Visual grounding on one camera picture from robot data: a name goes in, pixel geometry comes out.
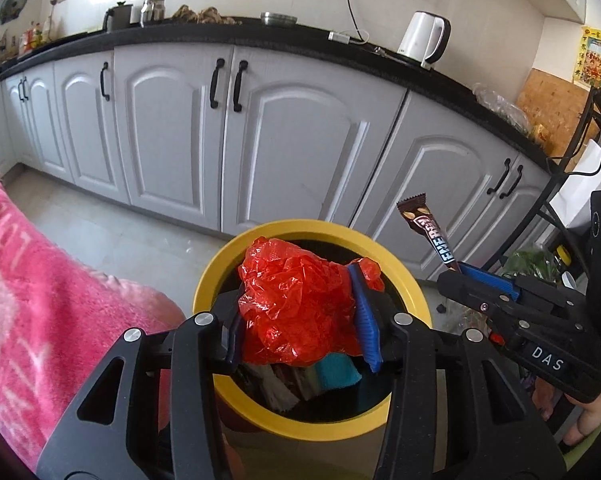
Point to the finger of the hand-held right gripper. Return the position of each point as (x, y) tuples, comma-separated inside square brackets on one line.
[(490, 277), (475, 295)]

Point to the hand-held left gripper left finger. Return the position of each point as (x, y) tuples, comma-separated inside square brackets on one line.
[(225, 345)]

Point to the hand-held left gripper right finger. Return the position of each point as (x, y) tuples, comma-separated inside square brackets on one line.
[(363, 310)]

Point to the red plastic bag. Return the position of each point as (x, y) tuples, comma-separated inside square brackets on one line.
[(290, 300)]

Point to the brown candy bar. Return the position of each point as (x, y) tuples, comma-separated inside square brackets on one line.
[(428, 232)]

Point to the yellow round waste bin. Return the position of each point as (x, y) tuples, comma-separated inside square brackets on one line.
[(300, 227)]

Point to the person's right hand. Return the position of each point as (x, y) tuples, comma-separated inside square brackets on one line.
[(588, 420)]

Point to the green leafy vegetables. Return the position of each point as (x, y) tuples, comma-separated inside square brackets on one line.
[(530, 260)]

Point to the black metal rack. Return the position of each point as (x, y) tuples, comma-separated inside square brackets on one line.
[(518, 236)]

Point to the silver foil wrapper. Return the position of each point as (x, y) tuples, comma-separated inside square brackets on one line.
[(275, 385)]

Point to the teal cloth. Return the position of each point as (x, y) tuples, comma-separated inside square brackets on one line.
[(335, 372)]

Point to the yellow capped bottle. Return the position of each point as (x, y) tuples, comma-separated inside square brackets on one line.
[(563, 260)]

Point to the white paper bag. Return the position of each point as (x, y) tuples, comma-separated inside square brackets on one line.
[(590, 180)]

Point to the clear plastic bag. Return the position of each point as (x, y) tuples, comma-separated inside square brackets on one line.
[(500, 105)]

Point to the wooden cutting board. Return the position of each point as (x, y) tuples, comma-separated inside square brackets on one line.
[(550, 105)]

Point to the white kitchen base cabinets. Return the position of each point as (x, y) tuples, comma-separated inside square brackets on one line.
[(290, 135)]

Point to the pink printed blanket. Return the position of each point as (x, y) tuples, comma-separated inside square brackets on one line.
[(40, 285)]

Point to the white electric kettle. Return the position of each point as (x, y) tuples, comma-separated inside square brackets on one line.
[(420, 35)]

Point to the grey power adapter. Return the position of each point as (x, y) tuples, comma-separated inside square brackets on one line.
[(339, 37)]

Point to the metal bowl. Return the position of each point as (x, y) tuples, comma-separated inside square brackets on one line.
[(279, 19)]

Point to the pile of ginger roots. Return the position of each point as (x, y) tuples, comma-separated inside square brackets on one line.
[(203, 15)]

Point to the metal canister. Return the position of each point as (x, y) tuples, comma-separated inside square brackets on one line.
[(154, 10)]

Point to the group of condiment bottles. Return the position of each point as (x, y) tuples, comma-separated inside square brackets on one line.
[(30, 37)]

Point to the yellow wall poster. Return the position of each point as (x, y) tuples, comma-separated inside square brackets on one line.
[(598, 57)]

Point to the round wall ornament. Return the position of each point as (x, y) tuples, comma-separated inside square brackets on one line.
[(14, 5)]

